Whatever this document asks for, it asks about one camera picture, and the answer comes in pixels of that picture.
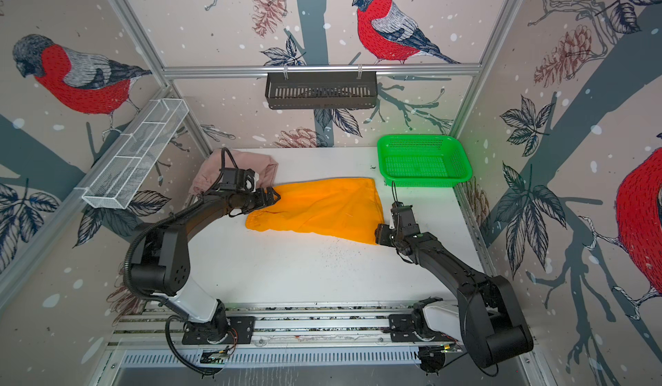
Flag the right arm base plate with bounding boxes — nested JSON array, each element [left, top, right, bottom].
[[384, 312, 457, 343]]

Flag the orange shorts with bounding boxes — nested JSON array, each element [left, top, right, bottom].
[[245, 177, 384, 245]]

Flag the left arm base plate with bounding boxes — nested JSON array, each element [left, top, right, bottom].
[[182, 316, 256, 346]]

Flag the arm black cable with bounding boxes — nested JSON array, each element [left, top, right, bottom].
[[439, 349, 500, 378], [122, 219, 231, 377]]

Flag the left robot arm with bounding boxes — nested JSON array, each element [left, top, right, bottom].
[[123, 187, 281, 337]]

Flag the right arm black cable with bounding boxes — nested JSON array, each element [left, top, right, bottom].
[[439, 349, 500, 378]]

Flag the pink shorts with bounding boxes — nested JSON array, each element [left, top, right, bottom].
[[189, 149, 279, 196]]

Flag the green plastic basket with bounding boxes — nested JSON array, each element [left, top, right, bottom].
[[377, 134, 473, 188]]

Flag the aluminium mounting rail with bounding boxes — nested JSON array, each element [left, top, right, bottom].
[[110, 305, 536, 348]]

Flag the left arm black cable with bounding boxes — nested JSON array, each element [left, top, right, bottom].
[[122, 219, 231, 377]]

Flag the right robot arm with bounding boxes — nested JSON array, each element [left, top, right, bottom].
[[375, 201, 534, 369]]

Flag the black wall shelf basket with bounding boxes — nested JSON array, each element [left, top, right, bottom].
[[265, 71, 378, 110]]

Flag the white wire wall basket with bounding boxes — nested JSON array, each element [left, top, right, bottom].
[[82, 98, 189, 209]]

